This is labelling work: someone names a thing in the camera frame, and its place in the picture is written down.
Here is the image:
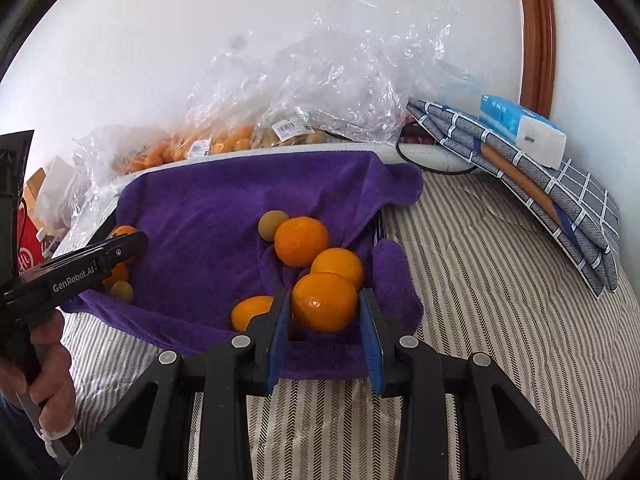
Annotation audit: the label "white plastic bag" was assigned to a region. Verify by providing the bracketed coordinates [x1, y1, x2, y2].
[34, 157, 79, 232]

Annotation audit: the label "large orange on bed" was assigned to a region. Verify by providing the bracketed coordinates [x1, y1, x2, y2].
[230, 295, 273, 333]

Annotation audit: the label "brownish yellow round fruit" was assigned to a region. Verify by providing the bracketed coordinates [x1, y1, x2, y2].
[258, 209, 290, 242]

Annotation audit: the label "red paper bag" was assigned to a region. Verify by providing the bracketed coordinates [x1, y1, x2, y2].
[16, 205, 44, 274]

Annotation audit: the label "black cable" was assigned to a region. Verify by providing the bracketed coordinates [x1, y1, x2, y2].
[395, 134, 478, 176]

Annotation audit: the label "folded grey checked cloth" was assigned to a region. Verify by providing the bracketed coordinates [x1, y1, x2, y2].
[407, 99, 622, 296]

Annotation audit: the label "clear plastic bags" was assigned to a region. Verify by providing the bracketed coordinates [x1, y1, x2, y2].
[72, 0, 487, 223]

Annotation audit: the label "small green-brown fruit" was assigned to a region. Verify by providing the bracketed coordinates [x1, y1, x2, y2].
[110, 280, 134, 304]

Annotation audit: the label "person's left hand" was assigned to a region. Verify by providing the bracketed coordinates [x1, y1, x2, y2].
[1, 310, 76, 434]

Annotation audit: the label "orange at bed front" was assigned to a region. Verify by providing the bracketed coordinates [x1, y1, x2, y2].
[102, 262, 129, 289]

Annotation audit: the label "purple towel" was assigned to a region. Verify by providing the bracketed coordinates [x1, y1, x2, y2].
[64, 152, 423, 356]

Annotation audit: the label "bagged oranges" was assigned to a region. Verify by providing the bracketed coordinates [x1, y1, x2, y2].
[124, 126, 254, 174]

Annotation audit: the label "blue tissue pack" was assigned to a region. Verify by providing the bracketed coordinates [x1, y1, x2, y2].
[480, 94, 566, 169]

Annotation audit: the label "brown wooden door frame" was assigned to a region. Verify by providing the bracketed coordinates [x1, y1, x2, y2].
[520, 0, 556, 117]

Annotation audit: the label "white tray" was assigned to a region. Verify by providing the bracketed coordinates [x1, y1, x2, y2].
[64, 143, 472, 252]

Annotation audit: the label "striped bed quilt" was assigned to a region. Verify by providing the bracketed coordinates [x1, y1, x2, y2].
[63, 174, 639, 479]

